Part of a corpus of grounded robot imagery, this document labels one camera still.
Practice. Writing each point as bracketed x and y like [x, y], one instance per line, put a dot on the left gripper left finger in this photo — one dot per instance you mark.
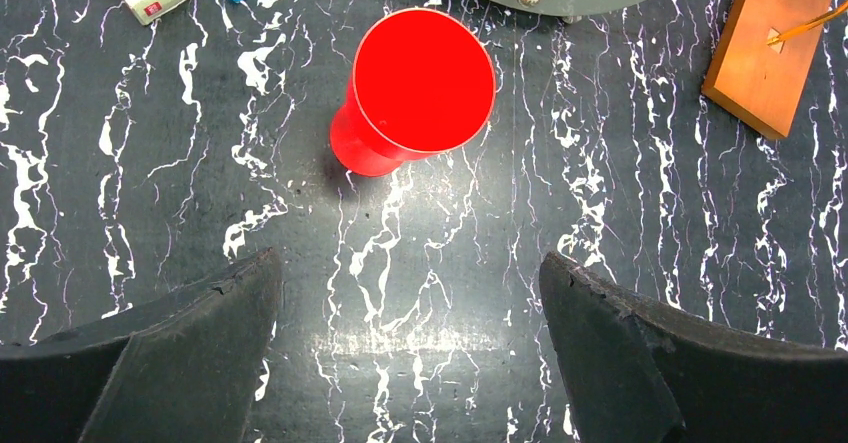
[182, 368]

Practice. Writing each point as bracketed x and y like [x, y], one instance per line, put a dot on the red wine glass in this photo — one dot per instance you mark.
[421, 85]

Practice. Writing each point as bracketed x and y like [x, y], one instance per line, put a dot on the wooden rack base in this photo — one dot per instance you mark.
[759, 83]

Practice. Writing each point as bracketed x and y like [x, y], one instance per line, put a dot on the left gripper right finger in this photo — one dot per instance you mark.
[639, 370]

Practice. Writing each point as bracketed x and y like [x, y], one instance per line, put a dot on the gold wire glass rack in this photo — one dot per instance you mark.
[810, 25]

